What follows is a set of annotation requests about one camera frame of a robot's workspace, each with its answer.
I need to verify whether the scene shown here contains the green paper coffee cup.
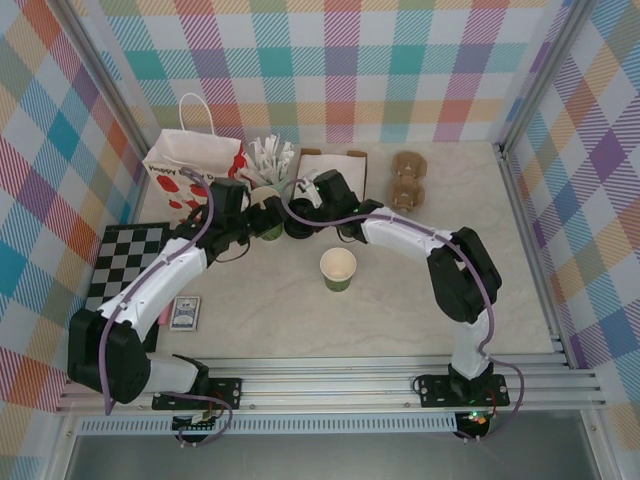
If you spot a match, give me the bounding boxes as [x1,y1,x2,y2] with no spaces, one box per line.
[319,246,358,294]

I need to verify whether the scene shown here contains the brown cardboard cup carrier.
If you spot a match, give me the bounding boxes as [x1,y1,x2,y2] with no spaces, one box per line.
[388,151,428,212]

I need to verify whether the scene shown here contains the white red printed paper bag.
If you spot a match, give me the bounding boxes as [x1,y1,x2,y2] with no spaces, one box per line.
[142,92,251,226]

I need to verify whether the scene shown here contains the mint green holder cup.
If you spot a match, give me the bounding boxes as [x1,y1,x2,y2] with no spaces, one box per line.
[259,172,293,202]

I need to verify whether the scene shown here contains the white napkin stack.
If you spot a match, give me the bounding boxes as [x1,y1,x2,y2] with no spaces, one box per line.
[297,153,367,201]

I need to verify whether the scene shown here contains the white paper wrapped straws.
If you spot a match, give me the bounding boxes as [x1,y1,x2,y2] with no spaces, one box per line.
[246,133,296,184]

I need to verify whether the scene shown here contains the blue playing card box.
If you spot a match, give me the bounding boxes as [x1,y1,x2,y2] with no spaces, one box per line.
[168,294,202,332]

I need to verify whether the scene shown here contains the black silver chessboard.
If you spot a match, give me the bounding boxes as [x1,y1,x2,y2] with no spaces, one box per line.
[84,221,175,354]

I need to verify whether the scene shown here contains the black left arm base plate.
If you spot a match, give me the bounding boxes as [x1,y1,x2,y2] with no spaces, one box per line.
[151,375,245,412]

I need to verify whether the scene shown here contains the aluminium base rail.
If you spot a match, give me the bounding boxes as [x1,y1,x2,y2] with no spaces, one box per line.
[54,355,609,415]

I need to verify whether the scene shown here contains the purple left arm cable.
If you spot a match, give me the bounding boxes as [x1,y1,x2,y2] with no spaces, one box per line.
[97,187,236,449]

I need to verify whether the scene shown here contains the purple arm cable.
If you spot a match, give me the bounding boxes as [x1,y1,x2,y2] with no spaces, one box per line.
[282,182,525,444]
[97,187,236,449]

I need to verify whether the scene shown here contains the left aluminium frame post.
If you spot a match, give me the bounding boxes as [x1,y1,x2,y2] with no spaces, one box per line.
[62,0,155,165]

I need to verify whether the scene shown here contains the aluminium frame post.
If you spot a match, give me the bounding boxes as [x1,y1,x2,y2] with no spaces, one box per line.
[62,0,155,165]
[497,0,591,157]

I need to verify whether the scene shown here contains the aluminium side rail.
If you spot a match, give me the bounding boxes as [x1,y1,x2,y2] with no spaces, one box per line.
[497,142,574,369]

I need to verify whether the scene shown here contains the white slotted cable duct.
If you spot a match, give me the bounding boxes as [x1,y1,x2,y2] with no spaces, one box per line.
[77,412,496,436]

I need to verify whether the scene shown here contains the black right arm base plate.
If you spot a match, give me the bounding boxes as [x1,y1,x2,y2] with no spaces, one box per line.
[413,372,510,409]

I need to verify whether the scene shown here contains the right aluminium frame post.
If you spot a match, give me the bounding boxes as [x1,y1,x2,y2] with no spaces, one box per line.
[497,0,591,157]

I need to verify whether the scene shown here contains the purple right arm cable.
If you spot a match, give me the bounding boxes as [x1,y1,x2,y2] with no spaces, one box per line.
[282,182,525,444]

